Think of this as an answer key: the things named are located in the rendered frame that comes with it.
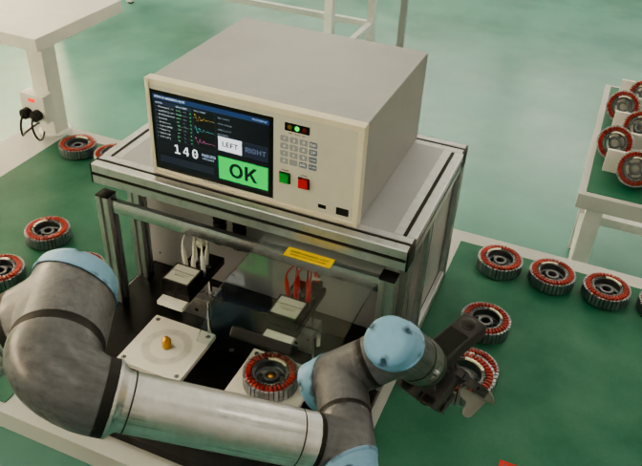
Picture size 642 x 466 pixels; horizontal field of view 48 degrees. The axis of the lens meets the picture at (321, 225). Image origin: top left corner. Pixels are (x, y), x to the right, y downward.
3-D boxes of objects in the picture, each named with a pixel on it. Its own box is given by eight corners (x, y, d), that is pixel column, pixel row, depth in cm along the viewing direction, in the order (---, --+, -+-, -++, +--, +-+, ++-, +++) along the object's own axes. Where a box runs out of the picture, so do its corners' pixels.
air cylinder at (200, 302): (211, 321, 161) (210, 302, 158) (182, 311, 163) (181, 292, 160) (223, 307, 165) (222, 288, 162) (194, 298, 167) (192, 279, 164)
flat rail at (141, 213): (386, 294, 133) (388, 282, 132) (105, 210, 152) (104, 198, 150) (388, 290, 134) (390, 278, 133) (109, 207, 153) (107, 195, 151)
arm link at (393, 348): (349, 327, 102) (403, 302, 100) (377, 344, 111) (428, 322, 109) (365, 378, 98) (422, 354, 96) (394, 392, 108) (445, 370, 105)
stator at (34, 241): (81, 237, 187) (78, 225, 185) (43, 257, 180) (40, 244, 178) (54, 221, 193) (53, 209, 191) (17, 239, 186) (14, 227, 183)
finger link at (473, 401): (477, 424, 125) (441, 400, 121) (496, 396, 125) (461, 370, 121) (487, 433, 122) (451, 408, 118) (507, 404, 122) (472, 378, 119)
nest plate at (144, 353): (179, 386, 145) (178, 382, 144) (116, 362, 149) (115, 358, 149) (216, 338, 156) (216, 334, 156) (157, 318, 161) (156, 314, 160)
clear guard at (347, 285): (328, 388, 115) (330, 361, 112) (196, 342, 122) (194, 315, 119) (393, 272, 140) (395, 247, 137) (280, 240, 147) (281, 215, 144)
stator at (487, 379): (466, 419, 123) (470, 404, 121) (417, 381, 129) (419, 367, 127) (504, 389, 129) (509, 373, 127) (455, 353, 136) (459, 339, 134)
